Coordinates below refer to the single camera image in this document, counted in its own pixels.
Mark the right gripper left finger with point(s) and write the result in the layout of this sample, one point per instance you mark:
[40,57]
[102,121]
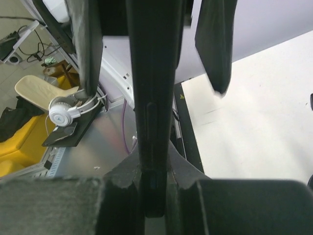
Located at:
[108,205]

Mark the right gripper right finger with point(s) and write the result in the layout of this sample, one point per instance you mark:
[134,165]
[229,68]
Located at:
[198,205]

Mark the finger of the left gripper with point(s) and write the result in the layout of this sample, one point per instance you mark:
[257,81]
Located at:
[87,39]
[214,41]

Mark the black smartphone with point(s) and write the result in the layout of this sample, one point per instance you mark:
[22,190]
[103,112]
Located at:
[155,32]

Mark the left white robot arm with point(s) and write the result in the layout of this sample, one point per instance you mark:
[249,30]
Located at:
[113,19]

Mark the black tablet on table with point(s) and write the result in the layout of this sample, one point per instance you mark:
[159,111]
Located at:
[83,123]

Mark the spare dark smartphone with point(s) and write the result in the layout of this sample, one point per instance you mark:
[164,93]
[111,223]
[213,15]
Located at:
[61,133]

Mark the cream plastic chair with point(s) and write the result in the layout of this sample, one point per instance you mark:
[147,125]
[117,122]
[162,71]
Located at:
[43,94]

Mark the white headphones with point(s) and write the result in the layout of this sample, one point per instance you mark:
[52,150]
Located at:
[62,110]

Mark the yellow plastic bin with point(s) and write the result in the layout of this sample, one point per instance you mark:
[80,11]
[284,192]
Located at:
[25,148]

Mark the black cloth on bin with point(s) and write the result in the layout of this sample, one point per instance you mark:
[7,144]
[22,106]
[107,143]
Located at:
[12,120]

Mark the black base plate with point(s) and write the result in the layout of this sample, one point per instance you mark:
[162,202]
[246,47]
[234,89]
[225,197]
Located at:
[182,132]

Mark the left white cable duct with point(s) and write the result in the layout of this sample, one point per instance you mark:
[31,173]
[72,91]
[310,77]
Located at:
[57,154]

